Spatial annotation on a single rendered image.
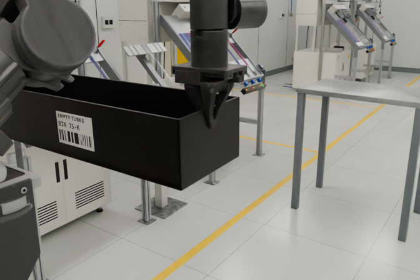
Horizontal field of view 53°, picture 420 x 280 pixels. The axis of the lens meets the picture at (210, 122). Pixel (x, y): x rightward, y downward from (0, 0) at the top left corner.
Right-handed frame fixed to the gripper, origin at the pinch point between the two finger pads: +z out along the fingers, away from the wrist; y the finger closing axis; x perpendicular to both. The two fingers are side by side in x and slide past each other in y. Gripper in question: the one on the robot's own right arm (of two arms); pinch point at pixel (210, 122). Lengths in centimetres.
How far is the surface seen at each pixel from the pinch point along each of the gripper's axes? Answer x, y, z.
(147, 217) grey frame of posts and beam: -115, 125, 107
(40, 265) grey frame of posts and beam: -43, 127, 99
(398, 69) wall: -852, 122, 110
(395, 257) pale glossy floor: -161, -8, 111
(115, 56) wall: -279, 318, 37
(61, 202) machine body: -78, 156, 89
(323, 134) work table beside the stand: -223, 56, 70
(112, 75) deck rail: -113, 145, 21
